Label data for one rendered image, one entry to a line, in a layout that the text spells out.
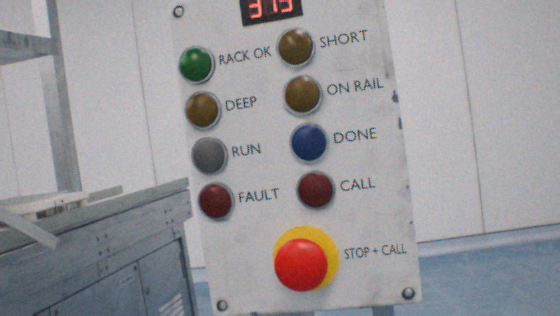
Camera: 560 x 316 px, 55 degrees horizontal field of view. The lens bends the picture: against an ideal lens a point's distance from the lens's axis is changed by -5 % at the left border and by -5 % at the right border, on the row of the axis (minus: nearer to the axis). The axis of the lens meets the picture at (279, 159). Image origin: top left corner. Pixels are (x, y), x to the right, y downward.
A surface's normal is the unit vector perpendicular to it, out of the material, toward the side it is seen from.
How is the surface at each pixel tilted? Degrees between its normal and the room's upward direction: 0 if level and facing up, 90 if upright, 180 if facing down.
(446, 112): 90
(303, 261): 87
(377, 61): 90
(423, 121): 90
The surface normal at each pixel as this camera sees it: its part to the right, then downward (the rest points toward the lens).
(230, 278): -0.23, 0.08
